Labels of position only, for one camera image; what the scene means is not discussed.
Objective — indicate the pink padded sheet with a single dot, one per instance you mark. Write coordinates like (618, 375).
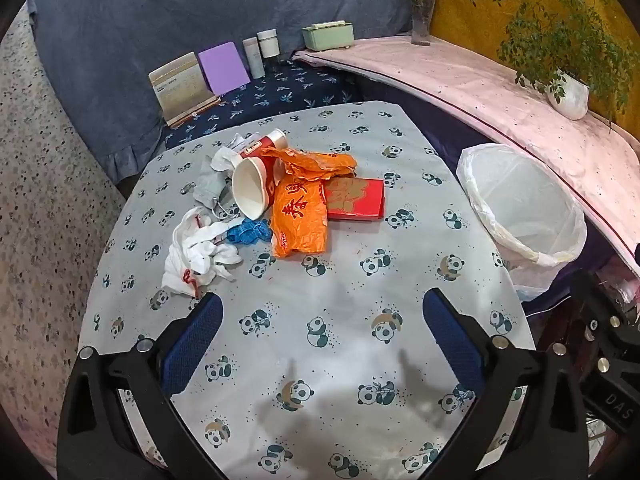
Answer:
(450, 75)

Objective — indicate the bin with white liner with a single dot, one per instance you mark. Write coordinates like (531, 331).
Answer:
(525, 200)

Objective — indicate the yellow cloth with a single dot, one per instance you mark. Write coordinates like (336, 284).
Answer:
(465, 15)

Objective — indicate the crumpled blue plastic cover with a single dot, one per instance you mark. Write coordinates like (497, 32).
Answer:
(247, 232)

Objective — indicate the green tissue box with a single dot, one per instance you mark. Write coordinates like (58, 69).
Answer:
(327, 37)

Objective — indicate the grey cloth pouch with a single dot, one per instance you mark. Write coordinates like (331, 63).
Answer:
(207, 185)

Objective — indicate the navy printed cloth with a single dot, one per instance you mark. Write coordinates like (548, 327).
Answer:
(280, 90)

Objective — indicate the panda printed tablecloth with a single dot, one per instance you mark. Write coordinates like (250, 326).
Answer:
(350, 240)

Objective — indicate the orange plastic bag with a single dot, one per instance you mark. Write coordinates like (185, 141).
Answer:
(300, 215)

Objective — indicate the brown wooden stool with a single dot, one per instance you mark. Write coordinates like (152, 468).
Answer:
(555, 330)

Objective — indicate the red and white paper cup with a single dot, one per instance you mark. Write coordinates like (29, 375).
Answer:
(250, 187)

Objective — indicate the white jar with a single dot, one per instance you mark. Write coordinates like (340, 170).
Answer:
(268, 45)

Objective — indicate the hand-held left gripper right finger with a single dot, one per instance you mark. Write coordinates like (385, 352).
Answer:
(452, 345)

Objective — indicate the purple card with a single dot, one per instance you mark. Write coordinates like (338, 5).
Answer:
(222, 67)

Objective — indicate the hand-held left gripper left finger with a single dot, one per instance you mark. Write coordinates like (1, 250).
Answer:
(195, 345)

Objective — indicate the green plant in white pot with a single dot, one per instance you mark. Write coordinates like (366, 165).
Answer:
(570, 95)

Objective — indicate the glass vase with pink flowers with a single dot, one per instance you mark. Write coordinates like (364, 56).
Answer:
(421, 25)

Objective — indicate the beige open box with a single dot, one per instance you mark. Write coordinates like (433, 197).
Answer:
(177, 90)

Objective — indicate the blue-grey cloth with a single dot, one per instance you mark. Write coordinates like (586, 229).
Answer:
(150, 20)

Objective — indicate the red flat box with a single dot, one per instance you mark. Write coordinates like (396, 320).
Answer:
(357, 200)

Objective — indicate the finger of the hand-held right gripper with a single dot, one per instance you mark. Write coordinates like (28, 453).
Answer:
(590, 300)

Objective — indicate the crumpled white tissue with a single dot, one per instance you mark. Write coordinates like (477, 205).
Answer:
(222, 160)

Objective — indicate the white plastic bag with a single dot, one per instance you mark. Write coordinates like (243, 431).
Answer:
(192, 255)

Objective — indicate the white tube bottle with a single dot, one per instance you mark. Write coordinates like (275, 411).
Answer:
(252, 57)

